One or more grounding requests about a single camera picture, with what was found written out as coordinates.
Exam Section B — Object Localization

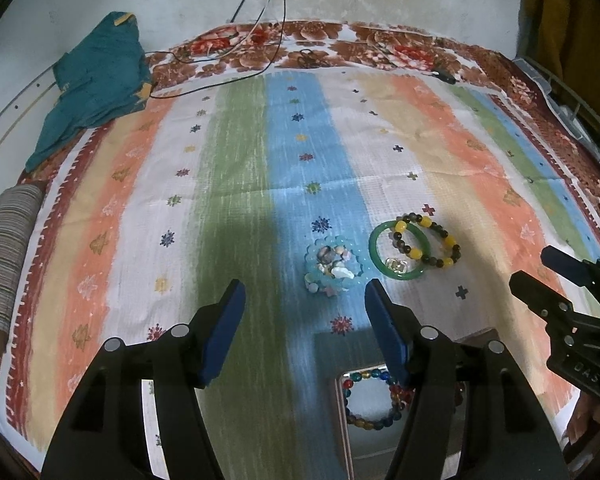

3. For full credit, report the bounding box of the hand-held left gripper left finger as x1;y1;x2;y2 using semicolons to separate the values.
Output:
40;279;247;480

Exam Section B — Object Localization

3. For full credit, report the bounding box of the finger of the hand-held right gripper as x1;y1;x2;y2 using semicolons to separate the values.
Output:
541;246;600;288
509;271;577;330

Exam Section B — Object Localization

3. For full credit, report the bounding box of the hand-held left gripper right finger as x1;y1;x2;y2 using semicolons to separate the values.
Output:
364;279;571;480

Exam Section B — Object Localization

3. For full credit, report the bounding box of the green jade bangle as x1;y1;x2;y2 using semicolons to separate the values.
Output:
369;220;431;278

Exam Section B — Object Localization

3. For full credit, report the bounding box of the yellow and dark bead bracelet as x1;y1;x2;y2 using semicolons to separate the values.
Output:
391;214;463;268

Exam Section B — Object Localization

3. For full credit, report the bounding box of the light blue bead bracelet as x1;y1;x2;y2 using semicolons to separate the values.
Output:
302;241;370;297

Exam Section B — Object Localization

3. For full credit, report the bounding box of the metal tin box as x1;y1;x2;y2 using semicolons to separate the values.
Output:
312;327;498;480

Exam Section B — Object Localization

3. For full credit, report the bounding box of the person's right hand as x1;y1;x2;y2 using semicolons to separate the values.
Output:
562;391;600;463

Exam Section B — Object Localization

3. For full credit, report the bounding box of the clear plastic crate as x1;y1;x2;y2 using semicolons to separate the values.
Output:
512;57;600;173

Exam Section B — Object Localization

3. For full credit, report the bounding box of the pastel striped cloth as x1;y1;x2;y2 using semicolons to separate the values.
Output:
0;72;600;456

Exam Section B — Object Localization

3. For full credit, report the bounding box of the grey striped bolster pillow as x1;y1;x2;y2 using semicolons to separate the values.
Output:
0;184;47;336

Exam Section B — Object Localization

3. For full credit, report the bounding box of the yellow cloth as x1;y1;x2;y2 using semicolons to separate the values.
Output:
522;0;600;96

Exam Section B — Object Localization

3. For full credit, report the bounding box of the teal cloth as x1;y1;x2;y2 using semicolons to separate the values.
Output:
25;11;153;173

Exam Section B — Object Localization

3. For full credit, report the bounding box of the multicoloured bead bracelet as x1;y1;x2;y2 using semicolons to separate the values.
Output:
341;367;416;431

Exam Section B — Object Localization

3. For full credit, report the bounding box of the white cable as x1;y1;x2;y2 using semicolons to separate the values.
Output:
202;0;277;58

